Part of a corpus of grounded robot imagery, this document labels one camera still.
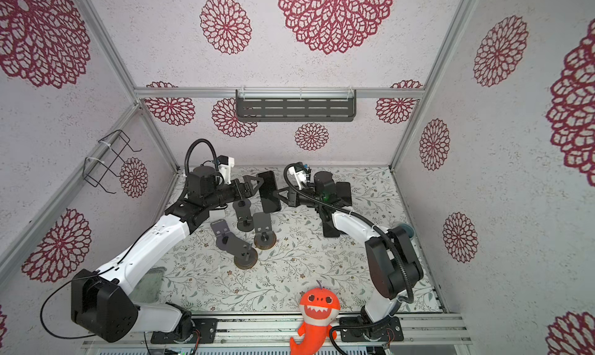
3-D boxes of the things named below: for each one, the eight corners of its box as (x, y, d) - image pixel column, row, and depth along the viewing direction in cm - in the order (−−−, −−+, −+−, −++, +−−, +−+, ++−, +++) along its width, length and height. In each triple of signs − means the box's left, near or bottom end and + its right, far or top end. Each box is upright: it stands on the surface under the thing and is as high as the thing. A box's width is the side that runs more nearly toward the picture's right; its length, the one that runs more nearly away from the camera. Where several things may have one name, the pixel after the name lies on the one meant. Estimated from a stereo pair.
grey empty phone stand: (221, 253, 93) (214, 241, 85) (216, 234, 98) (209, 222, 90) (236, 247, 95) (231, 235, 87) (230, 229, 100) (225, 216, 92)
